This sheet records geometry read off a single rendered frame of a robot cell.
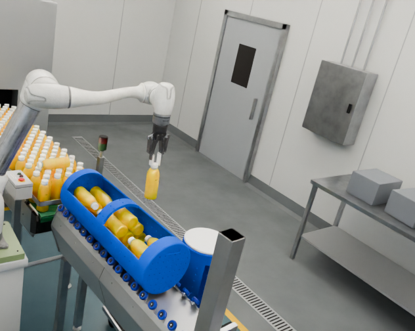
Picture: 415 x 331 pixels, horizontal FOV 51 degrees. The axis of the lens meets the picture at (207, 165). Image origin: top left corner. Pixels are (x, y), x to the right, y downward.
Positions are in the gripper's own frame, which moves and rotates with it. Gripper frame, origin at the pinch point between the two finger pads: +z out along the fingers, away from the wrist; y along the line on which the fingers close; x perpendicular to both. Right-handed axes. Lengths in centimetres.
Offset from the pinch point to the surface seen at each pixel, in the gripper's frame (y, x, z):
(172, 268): -12, -43, 37
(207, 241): 27, -24, 44
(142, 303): -26, -43, 53
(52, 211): -32, 56, 55
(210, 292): -46, -103, -5
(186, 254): -4, -43, 32
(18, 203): -49, 65, 52
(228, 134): 310, 258, 102
